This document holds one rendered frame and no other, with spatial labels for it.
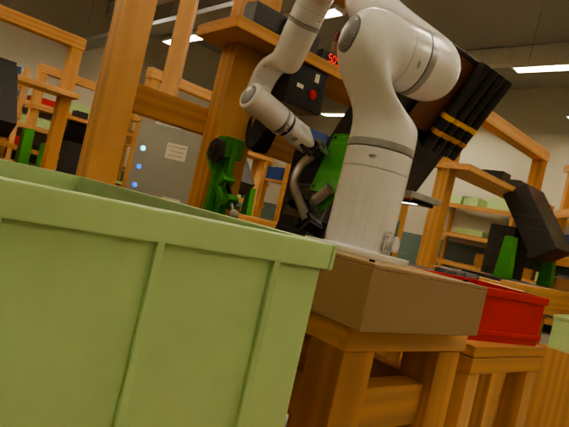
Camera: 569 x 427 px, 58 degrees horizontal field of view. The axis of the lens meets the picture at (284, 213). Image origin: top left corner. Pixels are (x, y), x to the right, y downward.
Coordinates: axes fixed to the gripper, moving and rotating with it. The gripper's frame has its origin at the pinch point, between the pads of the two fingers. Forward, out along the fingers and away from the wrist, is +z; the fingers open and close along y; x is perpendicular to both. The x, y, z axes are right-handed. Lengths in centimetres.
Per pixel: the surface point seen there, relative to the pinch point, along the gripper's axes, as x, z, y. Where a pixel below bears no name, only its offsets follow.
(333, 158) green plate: -3.5, 2.8, -5.0
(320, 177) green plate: 2.9, 2.8, -8.8
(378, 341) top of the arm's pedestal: -19, -39, -90
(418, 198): -18.4, 19.0, -24.6
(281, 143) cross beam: 18.5, 10.2, 28.7
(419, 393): -14, -20, -92
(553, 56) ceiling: -164, 573, 528
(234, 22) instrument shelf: -5.2, -39.0, 25.1
